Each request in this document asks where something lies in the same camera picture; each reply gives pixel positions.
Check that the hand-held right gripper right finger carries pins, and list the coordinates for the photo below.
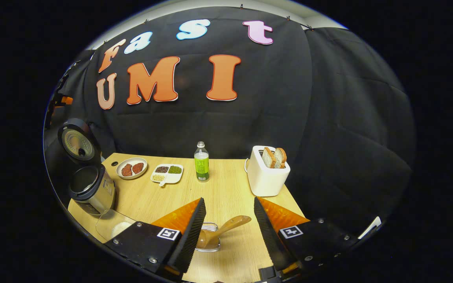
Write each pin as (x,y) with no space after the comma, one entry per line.
(271,236)

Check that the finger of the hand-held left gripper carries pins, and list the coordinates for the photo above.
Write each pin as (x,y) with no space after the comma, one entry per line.
(66,101)

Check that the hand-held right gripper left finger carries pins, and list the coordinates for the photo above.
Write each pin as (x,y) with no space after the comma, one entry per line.
(189,239)

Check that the wooden spoon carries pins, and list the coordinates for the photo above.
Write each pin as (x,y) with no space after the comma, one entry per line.
(230,226)

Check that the black silver rice cooker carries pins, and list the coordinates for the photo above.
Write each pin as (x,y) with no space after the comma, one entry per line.
(96,194)

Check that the white toaster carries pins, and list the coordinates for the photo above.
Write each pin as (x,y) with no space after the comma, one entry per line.
(264,181)

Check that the divided white bean plate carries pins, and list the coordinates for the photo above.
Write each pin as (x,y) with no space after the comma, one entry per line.
(169,179)

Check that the green label drink bottle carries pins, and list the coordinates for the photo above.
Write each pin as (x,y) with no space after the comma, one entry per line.
(201,165)

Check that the bread slice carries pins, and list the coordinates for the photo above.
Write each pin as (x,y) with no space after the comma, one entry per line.
(280,157)
(268,158)

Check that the clear glass dish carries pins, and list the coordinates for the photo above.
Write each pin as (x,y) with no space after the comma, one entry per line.
(106,222)

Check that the round white plate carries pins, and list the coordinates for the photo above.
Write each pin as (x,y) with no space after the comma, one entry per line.
(131,159)

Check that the red meat piece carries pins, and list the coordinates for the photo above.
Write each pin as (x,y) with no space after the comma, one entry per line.
(138,168)
(127,169)

